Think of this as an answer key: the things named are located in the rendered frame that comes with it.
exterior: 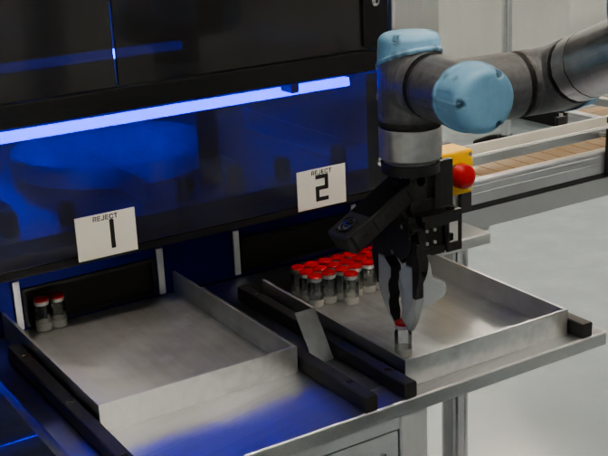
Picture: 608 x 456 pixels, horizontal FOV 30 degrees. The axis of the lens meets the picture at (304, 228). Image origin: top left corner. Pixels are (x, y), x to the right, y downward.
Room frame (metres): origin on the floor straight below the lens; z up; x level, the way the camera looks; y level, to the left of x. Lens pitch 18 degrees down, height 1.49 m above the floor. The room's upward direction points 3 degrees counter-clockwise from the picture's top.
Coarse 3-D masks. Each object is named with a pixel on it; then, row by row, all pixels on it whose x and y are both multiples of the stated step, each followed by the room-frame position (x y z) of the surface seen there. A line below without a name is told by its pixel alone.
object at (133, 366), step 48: (192, 288) 1.51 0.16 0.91; (48, 336) 1.42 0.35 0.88; (96, 336) 1.41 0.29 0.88; (144, 336) 1.40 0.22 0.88; (192, 336) 1.40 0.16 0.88; (240, 336) 1.39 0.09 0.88; (96, 384) 1.26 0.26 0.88; (144, 384) 1.26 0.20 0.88; (192, 384) 1.20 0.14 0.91; (240, 384) 1.23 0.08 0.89
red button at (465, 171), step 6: (456, 168) 1.71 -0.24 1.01; (462, 168) 1.71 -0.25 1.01; (468, 168) 1.71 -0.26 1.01; (456, 174) 1.70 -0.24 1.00; (462, 174) 1.70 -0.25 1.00; (468, 174) 1.71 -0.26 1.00; (474, 174) 1.72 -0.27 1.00; (456, 180) 1.70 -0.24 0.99; (462, 180) 1.70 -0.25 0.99; (468, 180) 1.71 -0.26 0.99; (474, 180) 1.72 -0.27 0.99; (456, 186) 1.71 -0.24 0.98; (462, 186) 1.70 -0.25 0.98; (468, 186) 1.71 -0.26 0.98
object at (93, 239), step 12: (96, 216) 1.42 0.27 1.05; (108, 216) 1.43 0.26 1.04; (120, 216) 1.44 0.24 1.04; (132, 216) 1.45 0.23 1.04; (84, 228) 1.41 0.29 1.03; (96, 228) 1.42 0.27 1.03; (108, 228) 1.43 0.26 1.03; (120, 228) 1.44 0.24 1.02; (132, 228) 1.45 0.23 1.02; (84, 240) 1.41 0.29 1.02; (96, 240) 1.42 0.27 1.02; (108, 240) 1.43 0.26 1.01; (120, 240) 1.44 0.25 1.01; (132, 240) 1.45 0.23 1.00; (84, 252) 1.41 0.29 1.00; (96, 252) 1.42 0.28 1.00; (108, 252) 1.43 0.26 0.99; (120, 252) 1.44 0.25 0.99
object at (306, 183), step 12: (324, 168) 1.61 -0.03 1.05; (336, 168) 1.62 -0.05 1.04; (300, 180) 1.59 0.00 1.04; (312, 180) 1.60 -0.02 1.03; (324, 180) 1.61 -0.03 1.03; (336, 180) 1.62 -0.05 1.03; (300, 192) 1.59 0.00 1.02; (312, 192) 1.60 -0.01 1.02; (324, 192) 1.61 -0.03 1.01; (336, 192) 1.62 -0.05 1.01; (300, 204) 1.59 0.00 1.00; (312, 204) 1.60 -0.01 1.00; (324, 204) 1.61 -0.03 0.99
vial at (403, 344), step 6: (396, 330) 1.31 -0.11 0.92; (402, 330) 1.30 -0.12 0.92; (408, 330) 1.30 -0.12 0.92; (396, 336) 1.30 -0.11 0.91; (402, 336) 1.30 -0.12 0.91; (408, 336) 1.30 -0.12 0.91; (396, 342) 1.30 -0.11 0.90; (402, 342) 1.30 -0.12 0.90; (408, 342) 1.30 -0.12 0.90; (396, 348) 1.30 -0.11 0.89; (402, 348) 1.30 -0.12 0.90; (408, 348) 1.30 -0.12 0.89; (402, 354) 1.30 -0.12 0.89; (408, 354) 1.30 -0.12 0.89
